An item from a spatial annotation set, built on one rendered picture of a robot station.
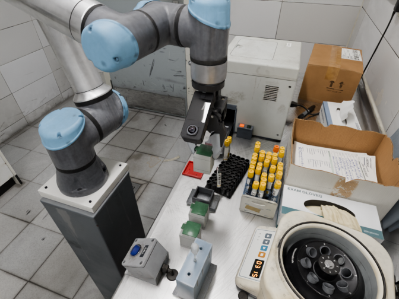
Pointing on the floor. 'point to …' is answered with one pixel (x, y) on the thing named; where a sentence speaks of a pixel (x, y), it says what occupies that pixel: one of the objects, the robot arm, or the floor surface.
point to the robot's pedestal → (101, 233)
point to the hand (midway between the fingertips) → (203, 155)
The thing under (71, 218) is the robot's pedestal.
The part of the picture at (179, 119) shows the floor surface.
